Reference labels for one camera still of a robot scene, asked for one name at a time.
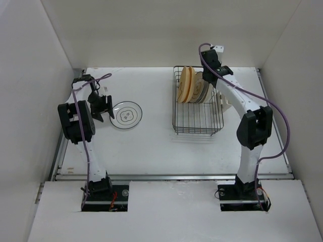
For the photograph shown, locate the tan plate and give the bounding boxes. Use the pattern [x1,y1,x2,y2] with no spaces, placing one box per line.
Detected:
[186,67,196,102]
[177,67,192,103]

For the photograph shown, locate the cream plate with drawing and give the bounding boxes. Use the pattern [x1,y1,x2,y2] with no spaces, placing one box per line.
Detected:
[190,72,204,103]

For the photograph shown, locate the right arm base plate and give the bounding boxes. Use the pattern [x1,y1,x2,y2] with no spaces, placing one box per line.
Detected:
[214,184,272,212]

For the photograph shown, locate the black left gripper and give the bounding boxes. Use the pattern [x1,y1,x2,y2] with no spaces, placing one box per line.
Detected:
[87,91,114,122]

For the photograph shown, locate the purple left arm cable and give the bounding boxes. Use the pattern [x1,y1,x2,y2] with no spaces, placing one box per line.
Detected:
[71,73,113,210]

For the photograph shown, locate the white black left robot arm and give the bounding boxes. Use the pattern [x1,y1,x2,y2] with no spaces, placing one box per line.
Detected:
[58,73,115,200]

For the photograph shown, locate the grey wire dish rack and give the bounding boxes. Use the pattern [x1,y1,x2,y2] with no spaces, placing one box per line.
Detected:
[172,66,224,136]

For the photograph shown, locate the white plate teal band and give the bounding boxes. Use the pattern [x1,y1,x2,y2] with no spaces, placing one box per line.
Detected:
[199,81,213,103]

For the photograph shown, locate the tan plate front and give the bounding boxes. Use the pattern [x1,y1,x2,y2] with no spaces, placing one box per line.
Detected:
[177,67,192,103]

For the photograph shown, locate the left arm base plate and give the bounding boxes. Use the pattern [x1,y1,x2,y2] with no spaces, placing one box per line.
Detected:
[81,185,129,212]

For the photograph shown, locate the white plate teal rim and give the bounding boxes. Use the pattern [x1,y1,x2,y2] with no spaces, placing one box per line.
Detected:
[110,101,143,130]

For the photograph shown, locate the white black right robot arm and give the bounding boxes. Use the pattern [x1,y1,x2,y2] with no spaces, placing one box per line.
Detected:
[199,49,273,201]

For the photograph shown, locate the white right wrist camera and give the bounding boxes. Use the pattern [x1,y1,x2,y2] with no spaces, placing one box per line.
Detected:
[210,45,225,62]

